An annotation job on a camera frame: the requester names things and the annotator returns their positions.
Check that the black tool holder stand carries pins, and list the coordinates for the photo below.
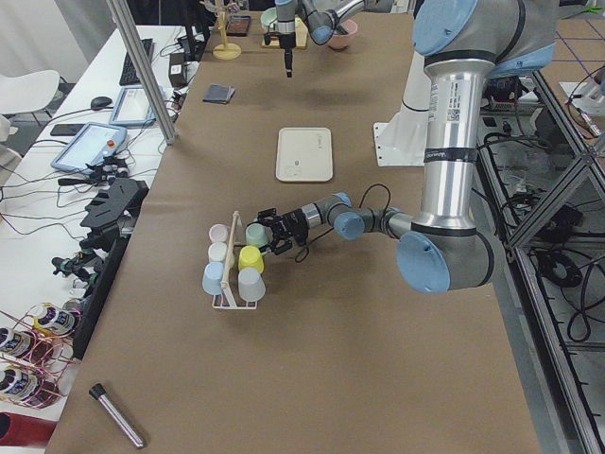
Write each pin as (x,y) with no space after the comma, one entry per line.
(101,251)

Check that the pink bowl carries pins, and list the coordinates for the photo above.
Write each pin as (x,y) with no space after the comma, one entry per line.
(343,35)

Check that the yellow cup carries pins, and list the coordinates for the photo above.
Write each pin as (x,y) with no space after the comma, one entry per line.
(251,257)

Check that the aluminium frame post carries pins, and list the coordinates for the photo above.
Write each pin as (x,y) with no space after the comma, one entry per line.
(122,17)

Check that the white cup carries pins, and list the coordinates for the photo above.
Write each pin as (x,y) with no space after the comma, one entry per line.
(217,252)

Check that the black computer mouse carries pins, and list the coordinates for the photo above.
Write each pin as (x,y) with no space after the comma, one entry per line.
(100,102)

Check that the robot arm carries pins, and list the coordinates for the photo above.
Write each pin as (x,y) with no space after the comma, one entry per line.
(321,25)
(463,44)

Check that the cream rabbit tray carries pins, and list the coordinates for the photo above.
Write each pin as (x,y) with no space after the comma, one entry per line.
(304,155)

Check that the pink cup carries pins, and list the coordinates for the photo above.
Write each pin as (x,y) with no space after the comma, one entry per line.
(219,233)

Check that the blue teach pendant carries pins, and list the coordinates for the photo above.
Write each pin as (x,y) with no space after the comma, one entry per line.
(89,147)
(132,109)

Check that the grey folded cloth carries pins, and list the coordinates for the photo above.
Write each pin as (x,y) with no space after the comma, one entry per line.
(219,94)

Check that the green bowl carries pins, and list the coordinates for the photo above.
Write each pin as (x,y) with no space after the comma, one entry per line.
(268,18)

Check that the dark brown box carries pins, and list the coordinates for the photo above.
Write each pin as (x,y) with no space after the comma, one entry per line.
(177,70)

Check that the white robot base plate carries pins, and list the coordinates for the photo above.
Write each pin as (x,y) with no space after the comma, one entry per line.
(401,141)

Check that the grey cup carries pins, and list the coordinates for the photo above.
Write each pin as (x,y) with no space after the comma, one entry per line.
(251,286)

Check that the green cup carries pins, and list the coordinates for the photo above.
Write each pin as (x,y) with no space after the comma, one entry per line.
(256,235)

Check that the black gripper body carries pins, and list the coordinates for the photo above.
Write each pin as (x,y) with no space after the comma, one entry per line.
(296,221)

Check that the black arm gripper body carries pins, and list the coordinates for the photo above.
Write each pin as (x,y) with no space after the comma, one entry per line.
(286,43)

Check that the metal cylinder tube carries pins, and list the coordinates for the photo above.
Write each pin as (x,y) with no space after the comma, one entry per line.
(99,394)

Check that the dark brown tray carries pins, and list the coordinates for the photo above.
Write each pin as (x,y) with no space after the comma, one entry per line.
(239,26)

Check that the white chair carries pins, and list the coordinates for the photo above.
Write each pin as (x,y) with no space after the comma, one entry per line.
(28,93)

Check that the white wire cup rack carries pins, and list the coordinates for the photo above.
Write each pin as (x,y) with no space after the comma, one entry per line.
(227,299)

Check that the wooden mug tree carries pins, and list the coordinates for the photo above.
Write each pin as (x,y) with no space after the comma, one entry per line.
(224,51)

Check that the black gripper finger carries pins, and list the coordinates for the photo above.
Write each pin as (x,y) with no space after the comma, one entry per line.
(279,243)
(271,219)

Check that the light blue cup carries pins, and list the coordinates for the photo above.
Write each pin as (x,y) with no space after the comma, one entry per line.
(212,278)

